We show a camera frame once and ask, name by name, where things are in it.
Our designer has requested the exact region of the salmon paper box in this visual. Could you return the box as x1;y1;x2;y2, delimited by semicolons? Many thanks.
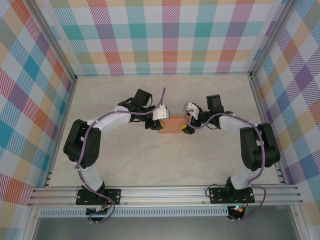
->
159;115;188;135

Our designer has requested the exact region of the small black controller board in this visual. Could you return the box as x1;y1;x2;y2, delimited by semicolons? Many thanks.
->
228;204;247;216
86;206;112;216

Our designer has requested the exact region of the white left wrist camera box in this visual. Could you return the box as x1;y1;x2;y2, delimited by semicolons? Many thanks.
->
152;104;170;121

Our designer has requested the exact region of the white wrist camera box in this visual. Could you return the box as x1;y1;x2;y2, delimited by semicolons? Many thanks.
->
152;104;170;121
183;101;201;118

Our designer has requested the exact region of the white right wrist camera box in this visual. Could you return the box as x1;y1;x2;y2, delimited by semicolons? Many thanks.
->
183;101;201;118

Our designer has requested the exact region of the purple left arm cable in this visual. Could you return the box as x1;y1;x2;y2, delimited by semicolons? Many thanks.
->
74;87;167;225

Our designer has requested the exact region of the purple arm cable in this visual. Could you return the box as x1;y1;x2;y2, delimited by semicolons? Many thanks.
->
184;108;268;222
74;87;167;225

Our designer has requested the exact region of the aluminium table side rail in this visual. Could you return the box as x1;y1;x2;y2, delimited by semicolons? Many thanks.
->
43;76;78;188
248;72;288;186

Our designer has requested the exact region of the long aluminium mounting rail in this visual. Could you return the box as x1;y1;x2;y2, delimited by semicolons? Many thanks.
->
27;184;305;207

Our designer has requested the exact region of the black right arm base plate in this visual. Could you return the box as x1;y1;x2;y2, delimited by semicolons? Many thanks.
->
209;187;255;205

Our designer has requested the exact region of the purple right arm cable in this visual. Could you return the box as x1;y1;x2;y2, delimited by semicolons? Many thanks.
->
184;108;268;222

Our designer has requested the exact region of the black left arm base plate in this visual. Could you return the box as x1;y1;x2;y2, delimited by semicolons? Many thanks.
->
76;188;122;206

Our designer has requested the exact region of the white slotted cable duct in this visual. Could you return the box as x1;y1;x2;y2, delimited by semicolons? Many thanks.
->
38;206;230;218

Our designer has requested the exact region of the slanted aluminium frame post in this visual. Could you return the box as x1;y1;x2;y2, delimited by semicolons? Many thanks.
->
248;0;297;81
23;0;78;83

